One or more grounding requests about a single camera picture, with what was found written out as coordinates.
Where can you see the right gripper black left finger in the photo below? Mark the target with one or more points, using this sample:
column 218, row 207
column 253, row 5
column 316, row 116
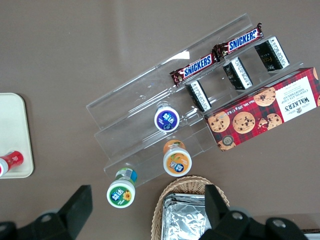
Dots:
column 75, row 207

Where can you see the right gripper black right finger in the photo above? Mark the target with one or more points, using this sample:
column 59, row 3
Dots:
column 217, row 212

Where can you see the silver foil tray stack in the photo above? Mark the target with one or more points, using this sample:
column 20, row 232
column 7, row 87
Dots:
column 182, row 217

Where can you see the light wicker basket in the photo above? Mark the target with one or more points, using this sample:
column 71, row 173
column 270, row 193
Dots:
column 175, row 186

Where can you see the white snack tray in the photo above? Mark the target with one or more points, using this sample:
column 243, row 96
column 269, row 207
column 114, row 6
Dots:
column 313, row 237

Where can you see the beige plastic serving tray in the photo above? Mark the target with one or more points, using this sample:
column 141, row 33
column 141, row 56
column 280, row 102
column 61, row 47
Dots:
column 12, row 125

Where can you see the green gum bottle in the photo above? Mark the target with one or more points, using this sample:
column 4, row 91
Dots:
column 120, row 195

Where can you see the orange gum bottle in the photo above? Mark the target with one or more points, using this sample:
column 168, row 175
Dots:
column 177, row 162

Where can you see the red gum bottle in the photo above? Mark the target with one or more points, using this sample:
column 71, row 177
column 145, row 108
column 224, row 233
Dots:
column 13, row 160

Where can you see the red Walkers cookie box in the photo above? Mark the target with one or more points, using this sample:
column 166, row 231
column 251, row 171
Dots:
column 250, row 117

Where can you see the small black chocolate box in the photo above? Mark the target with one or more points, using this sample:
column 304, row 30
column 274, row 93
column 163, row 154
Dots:
column 271, row 55
column 198, row 96
column 237, row 73

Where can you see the clear acrylic stepped shelf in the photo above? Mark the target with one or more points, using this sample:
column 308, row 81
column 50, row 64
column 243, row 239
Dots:
column 130, row 100

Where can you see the Snickers chocolate bar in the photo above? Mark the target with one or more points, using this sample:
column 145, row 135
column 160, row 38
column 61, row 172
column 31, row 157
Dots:
column 197, row 67
column 241, row 40

